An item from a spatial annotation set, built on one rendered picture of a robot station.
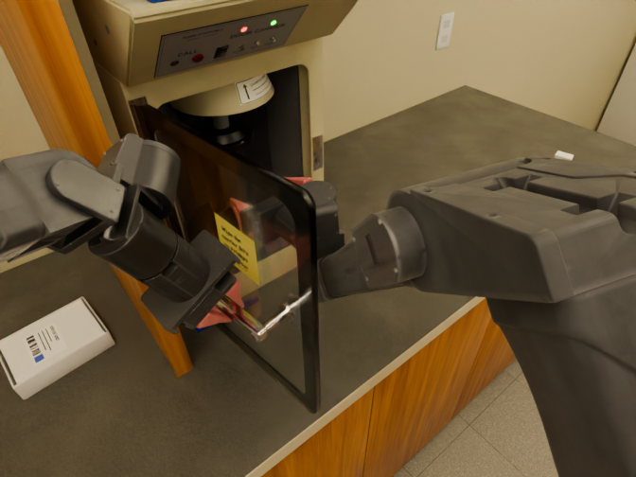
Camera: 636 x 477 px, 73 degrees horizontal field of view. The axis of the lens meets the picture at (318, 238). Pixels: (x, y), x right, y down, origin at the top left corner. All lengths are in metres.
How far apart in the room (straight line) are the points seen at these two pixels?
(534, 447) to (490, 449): 0.16
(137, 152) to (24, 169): 0.12
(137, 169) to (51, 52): 0.13
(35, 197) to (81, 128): 0.17
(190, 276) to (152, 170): 0.11
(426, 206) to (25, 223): 0.26
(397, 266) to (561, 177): 0.08
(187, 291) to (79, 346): 0.46
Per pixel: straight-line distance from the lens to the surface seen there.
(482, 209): 0.18
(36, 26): 0.49
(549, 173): 0.23
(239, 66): 0.67
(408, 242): 0.22
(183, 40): 0.54
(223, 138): 0.78
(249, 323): 0.52
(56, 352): 0.89
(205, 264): 0.46
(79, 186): 0.37
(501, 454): 1.85
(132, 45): 0.51
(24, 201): 0.35
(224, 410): 0.77
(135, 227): 0.39
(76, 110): 0.51
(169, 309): 0.47
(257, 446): 0.73
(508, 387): 1.99
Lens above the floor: 1.61
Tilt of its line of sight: 41 degrees down
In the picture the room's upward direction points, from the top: 1 degrees counter-clockwise
